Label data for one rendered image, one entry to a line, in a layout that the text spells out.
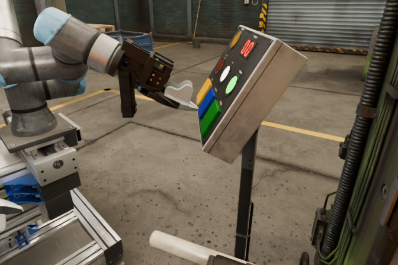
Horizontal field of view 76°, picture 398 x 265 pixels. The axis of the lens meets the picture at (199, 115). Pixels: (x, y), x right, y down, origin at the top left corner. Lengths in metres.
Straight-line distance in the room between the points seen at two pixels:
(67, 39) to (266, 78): 0.39
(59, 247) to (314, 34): 7.68
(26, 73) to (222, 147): 0.45
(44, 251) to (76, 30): 1.16
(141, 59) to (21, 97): 0.61
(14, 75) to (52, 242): 1.03
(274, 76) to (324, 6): 7.61
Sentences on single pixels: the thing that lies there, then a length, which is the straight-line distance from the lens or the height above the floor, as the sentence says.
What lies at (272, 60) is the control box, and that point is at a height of 1.16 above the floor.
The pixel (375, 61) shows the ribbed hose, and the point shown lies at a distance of 0.45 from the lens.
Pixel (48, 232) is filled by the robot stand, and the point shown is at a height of 0.23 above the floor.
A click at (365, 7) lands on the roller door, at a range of 8.10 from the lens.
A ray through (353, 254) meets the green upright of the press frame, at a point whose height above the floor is 0.91.
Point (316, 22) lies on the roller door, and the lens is 8.15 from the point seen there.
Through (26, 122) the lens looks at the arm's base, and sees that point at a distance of 1.10.
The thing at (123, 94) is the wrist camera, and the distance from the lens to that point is 0.58.
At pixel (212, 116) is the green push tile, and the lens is 0.58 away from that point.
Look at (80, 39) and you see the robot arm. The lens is 0.56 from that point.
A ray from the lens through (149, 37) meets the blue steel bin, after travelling 5.52.
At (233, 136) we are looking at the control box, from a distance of 0.56.
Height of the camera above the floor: 1.26
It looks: 24 degrees down
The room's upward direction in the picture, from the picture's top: straight up
